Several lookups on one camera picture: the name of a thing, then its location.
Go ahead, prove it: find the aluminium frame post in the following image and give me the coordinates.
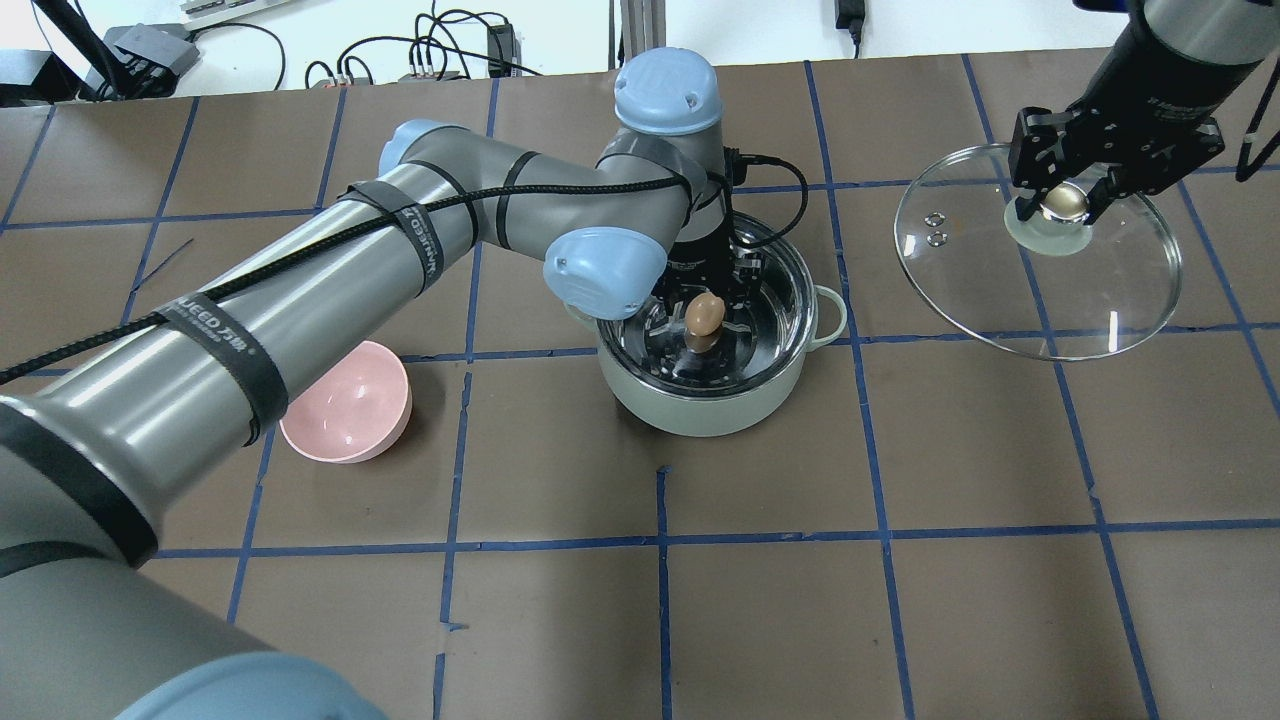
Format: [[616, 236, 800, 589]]
[[614, 0, 668, 67]]

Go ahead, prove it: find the glass pot lid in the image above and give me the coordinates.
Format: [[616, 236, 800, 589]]
[[893, 143, 1184, 363]]

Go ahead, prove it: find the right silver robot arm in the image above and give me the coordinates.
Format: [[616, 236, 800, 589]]
[[1009, 1, 1277, 223]]

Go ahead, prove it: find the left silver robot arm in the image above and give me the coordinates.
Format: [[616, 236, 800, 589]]
[[1, 47, 723, 719]]

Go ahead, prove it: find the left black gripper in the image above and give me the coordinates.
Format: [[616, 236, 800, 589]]
[[650, 190, 746, 351]]

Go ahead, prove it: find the brown paper table mat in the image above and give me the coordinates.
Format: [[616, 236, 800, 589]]
[[3, 53, 1277, 719]]

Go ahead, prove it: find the brown egg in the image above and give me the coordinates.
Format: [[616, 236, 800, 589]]
[[684, 291, 726, 338]]

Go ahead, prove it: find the pink bowl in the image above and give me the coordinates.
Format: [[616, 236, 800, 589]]
[[279, 340, 413, 464]]

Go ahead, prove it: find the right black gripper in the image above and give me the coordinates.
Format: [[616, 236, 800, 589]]
[[1007, 106, 1226, 225]]

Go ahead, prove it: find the white electric pot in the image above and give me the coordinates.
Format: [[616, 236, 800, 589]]
[[570, 211, 849, 437]]

